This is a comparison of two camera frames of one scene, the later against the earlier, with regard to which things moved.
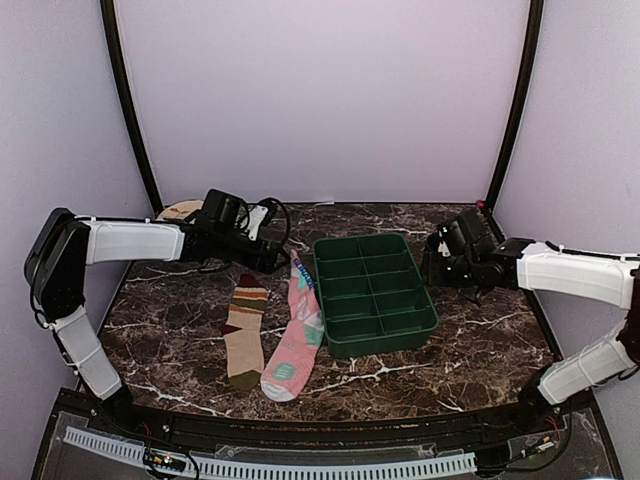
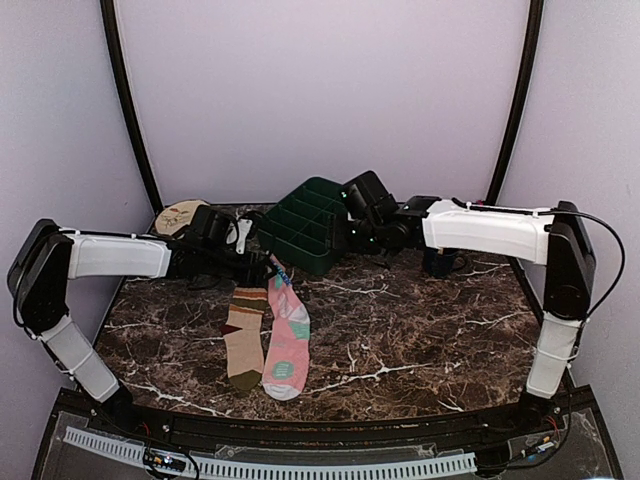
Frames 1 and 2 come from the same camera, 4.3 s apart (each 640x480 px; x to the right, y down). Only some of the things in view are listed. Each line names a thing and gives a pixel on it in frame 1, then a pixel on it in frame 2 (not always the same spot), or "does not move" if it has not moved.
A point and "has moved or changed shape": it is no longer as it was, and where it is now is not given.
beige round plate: [180, 209] does not move
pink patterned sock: [287, 374] has moved or changed shape
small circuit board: [163, 459] does not move
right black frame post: [523, 95] does not move
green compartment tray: [373, 297] to [308, 229]
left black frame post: [127, 93] does not move
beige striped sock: [243, 332] does not move
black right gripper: [432, 272] to [373, 250]
